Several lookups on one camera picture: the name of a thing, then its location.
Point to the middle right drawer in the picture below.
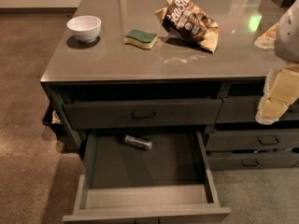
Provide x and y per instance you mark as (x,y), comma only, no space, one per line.
(252,139)

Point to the white ceramic bowl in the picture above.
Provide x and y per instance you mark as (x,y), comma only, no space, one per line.
(85,28)

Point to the brown seaweed snack bag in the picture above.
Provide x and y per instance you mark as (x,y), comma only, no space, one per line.
(189,22)

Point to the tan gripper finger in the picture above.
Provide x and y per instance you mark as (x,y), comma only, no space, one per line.
(266,40)
(280,91)

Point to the dark grey counter cabinet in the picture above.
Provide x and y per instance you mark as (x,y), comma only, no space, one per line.
(110,70)

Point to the silver redbull can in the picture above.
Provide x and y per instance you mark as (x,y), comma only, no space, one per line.
(138,142)

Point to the black side bin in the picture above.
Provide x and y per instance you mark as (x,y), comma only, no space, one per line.
(47,120)

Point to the top left drawer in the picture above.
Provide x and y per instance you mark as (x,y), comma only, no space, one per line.
(142,113)

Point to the bottom right drawer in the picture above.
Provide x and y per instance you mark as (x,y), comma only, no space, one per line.
(253,161)

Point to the open middle left drawer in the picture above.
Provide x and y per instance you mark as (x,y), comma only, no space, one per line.
(169,184)

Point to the green and yellow sponge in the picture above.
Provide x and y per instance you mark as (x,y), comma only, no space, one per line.
(140,39)

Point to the top right drawer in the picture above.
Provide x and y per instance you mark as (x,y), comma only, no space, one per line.
(237,109)

